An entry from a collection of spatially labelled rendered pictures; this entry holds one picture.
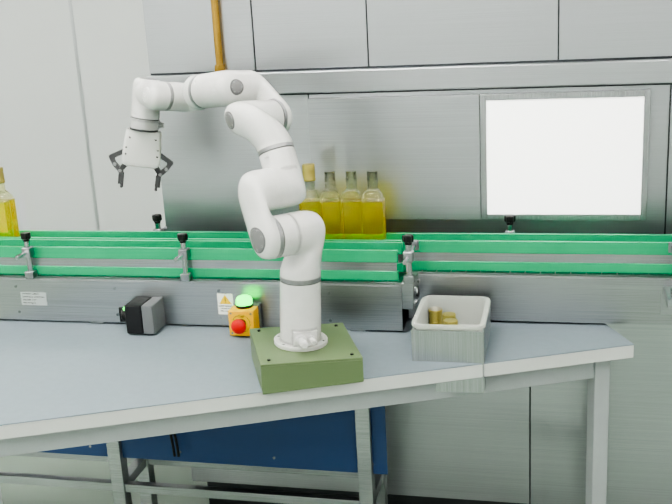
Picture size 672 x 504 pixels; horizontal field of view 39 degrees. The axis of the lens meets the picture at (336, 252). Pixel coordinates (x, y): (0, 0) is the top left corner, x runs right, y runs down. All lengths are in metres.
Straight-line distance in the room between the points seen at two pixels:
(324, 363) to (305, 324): 0.10
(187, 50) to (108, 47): 3.40
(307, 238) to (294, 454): 0.79
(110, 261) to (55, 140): 3.78
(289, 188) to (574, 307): 0.82
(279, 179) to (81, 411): 0.67
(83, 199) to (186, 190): 3.60
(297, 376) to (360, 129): 0.79
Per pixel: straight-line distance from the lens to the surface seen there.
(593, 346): 2.40
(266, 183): 2.12
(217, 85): 2.31
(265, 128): 2.18
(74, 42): 6.27
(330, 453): 2.69
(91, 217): 6.44
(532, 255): 2.50
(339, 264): 2.47
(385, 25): 2.63
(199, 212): 2.86
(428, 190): 2.65
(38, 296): 2.81
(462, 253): 2.51
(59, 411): 2.23
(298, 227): 2.13
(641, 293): 2.52
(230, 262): 2.56
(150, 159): 2.62
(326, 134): 2.67
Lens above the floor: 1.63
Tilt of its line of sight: 16 degrees down
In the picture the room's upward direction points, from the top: 3 degrees counter-clockwise
